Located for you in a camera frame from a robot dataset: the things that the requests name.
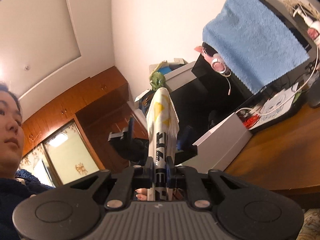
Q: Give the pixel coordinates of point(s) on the black computer mouse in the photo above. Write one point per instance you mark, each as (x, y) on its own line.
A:
(313, 96)

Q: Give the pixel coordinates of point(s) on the black computer monitor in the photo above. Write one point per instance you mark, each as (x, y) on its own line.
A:
(250, 67)

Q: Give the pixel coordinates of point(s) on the anime print mouse pad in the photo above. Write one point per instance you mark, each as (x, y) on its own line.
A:
(277, 106)

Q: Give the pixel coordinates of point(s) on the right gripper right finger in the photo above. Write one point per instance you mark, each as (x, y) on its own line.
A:
(190, 181)

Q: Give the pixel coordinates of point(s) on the white cardboard box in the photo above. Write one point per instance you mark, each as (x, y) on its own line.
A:
(218, 147)

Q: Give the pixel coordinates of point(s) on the white grey printer box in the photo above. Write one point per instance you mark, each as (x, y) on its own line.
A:
(177, 78)

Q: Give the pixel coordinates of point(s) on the white yellow shopping bag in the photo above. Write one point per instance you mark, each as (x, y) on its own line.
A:
(163, 128)

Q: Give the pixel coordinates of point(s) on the person right hand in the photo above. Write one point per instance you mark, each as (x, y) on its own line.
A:
(142, 194)

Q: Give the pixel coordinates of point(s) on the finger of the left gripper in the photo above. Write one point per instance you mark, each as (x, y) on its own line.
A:
(185, 139)
(130, 130)

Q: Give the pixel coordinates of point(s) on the green plush toy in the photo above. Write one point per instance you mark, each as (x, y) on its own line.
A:
(157, 80)

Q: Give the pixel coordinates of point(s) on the blue towel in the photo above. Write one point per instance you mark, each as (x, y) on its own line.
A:
(252, 42)

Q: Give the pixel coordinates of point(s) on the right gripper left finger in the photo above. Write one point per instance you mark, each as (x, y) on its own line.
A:
(122, 186)

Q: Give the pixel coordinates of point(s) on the round rope framed mirror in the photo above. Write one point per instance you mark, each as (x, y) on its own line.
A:
(292, 5)

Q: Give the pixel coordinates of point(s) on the pink headset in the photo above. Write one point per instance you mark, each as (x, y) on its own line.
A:
(215, 61)

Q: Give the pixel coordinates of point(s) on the pink lotion pump bottle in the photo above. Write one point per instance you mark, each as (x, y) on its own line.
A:
(313, 26)

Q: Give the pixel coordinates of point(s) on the wooden wardrobe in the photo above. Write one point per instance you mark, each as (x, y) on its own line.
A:
(98, 105)

